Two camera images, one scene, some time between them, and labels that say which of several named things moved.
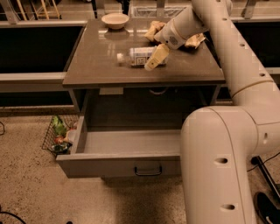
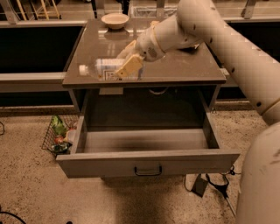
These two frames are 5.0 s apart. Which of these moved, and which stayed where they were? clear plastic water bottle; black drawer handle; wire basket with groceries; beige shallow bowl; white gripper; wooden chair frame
Moved: clear plastic water bottle; white gripper
Stayed: wire basket with groceries; black drawer handle; wooden chair frame; beige shallow bowl
